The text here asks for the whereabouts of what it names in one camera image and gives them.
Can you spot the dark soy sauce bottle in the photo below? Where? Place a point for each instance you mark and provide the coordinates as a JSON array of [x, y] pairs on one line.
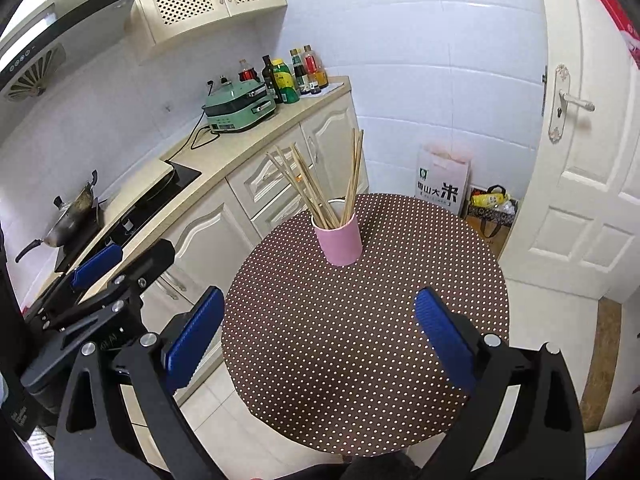
[[268, 77]]

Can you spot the beige countertop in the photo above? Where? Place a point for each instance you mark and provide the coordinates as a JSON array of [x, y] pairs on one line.
[[225, 145]]

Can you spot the white rice bag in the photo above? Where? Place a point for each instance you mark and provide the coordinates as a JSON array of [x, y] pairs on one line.
[[442, 180]]

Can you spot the black wok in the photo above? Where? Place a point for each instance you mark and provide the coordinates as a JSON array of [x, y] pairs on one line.
[[72, 216]]

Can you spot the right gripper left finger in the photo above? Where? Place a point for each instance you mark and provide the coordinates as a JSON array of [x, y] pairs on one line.
[[187, 337]]

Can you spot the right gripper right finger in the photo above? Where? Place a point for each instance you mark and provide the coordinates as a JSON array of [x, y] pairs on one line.
[[452, 336]]

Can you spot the green electric cooker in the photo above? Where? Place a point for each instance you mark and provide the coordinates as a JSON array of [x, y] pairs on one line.
[[238, 106]]

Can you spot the white door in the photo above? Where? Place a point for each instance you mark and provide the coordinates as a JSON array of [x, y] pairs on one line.
[[577, 230]]

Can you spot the black bag with yellow item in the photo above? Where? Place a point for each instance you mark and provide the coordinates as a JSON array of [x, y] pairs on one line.
[[492, 212]]

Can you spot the brown polka dot tablecloth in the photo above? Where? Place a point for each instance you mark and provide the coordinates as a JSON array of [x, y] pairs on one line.
[[332, 357]]

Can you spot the cream kitchen base cabinets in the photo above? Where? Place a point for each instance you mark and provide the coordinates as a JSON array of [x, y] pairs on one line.
[[280, 174]]

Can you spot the range hood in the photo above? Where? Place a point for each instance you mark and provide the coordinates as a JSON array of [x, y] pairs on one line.
[[64, 44]]

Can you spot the pink cylindrical utensil holder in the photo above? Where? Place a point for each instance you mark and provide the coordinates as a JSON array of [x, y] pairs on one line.
[[341, 246]]

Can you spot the yellow green bottle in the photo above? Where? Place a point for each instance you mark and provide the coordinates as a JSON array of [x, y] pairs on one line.
[[285, 81]]

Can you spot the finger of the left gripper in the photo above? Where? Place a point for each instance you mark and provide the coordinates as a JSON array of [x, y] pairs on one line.
[[96, 267], [150, 265]]

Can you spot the black induction cooktop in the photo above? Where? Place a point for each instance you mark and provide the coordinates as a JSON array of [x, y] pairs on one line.
[[117, 219]]

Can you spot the silver door handle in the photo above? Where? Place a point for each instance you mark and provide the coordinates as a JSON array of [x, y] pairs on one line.
[[562, 101]]

